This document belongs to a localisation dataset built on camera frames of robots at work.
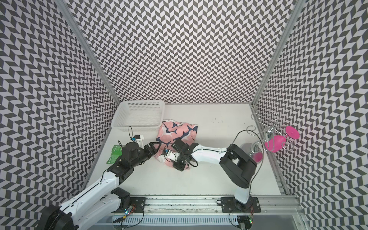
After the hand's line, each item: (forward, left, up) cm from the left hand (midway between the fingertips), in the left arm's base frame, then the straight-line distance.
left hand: (159, 147), depth 81 cm
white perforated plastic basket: (+33, +19, -12) cm, 40 cm away
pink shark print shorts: (-7, -5, -6) cm, 10 cm away
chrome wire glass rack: (-3, -57, +17) cm, 60 cm away
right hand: (-7, -10, -11) cm, 16 cm away
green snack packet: (+1, +29, -9) cm, 30 cm away
